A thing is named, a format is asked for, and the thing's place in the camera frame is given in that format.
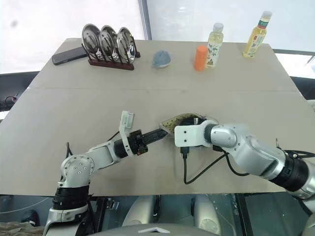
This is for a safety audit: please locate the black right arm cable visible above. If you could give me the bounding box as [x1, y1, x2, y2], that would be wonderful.
[180, 146, 250, 185]

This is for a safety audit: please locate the small yellow drink bottle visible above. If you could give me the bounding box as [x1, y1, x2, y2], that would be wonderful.
[205, 22, 225, 68]

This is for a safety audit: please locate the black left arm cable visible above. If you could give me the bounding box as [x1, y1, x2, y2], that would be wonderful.
[65, 131, 122, 158]

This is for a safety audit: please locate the dark wooden plate rack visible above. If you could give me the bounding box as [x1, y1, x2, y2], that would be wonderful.
[88, 51, 141, 71]

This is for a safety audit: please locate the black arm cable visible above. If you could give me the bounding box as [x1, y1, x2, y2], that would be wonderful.
[180, 146, 250, 185]
[65, 131, 122, 158]

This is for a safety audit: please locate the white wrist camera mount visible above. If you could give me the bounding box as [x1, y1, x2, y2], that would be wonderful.
[174, 121, 214, 148]
[119, 110, 136, 158]

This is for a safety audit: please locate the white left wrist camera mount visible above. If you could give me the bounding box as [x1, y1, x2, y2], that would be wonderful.
[119, 110, 136, 158]

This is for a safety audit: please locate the grey-blue cap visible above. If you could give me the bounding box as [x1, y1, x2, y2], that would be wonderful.
[151, 50, 172, 69]

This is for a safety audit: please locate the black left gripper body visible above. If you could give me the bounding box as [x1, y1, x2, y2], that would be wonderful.
[128, 129, 150, 157]

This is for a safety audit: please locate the grey plaid pouch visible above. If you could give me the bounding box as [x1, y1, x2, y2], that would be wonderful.
[159, 112, 220, 136]

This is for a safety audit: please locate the olive cloth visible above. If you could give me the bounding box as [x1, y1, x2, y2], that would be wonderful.
[0, 220, 45, 236]

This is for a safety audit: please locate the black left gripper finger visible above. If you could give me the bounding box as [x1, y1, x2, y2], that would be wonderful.
[146, 135, 168, 147]
[144, 129, 171, 141]

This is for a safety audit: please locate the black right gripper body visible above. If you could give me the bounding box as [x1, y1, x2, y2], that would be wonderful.
[181, 117, 209, 127]

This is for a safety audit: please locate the black smartphone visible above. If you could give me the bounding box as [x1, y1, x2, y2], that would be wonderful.
[52, 46, 88, 66]

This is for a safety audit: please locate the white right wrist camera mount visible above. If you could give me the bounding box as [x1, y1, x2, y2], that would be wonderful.
[174, 121, 214, 148]

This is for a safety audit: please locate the tall yellow oil bottle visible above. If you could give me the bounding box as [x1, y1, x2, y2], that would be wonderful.
[242, 10, 274, 59]

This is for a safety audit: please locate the grey robot torso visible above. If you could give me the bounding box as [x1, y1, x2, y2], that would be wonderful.
[122, 194, 237, 236]

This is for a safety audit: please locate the round steel plate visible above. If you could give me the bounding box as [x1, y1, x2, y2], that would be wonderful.
[99, 25, 119, 59]
[116, 27, 137, 62]
[81, 23, 102, 57]

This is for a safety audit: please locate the orange cylinder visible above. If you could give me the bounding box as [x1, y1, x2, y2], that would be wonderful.
[194, 45, 208, 72]

